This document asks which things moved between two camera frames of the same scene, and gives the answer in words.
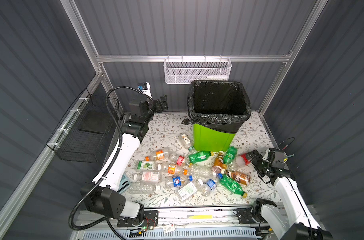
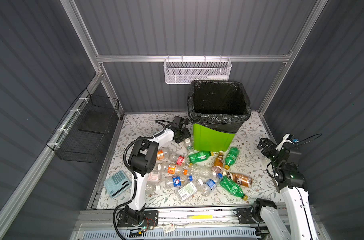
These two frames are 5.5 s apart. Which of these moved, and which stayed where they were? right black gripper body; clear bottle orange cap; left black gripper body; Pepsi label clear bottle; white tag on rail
Moved: right black gripper body; left black gripper body
Stayed: white tag on rail; clear bottle orange cap; Pepsi label clear bottle
